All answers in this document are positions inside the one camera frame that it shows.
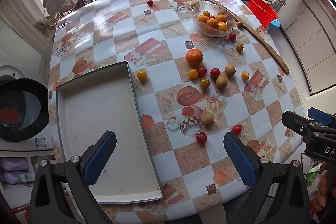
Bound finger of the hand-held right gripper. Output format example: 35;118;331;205
308;107;336;128
282;111;315;141

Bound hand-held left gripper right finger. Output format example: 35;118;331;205
223;132;311;224

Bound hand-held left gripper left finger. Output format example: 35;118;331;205
30;130;117;224

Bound white rectangular tray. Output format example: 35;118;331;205
56;61;163;205

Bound large orange mandarin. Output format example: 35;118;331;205
186;48;204;66

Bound plastic bag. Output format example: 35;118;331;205
307;162;328;195

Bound white washing machine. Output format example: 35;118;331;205
0;64;54;157

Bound purple packages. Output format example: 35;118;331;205
0;157;30;185

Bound long wooden shoehorn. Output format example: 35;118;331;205
192;0;290;74

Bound red plastic bucket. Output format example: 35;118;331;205
249;0;278;28

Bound metal mesh panel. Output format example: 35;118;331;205
270;0;287;11

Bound clear glass bowl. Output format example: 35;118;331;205
192;0;237;38

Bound beige cloth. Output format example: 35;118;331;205
35;14;58;31

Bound grey cloth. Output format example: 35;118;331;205
43;0;85;13

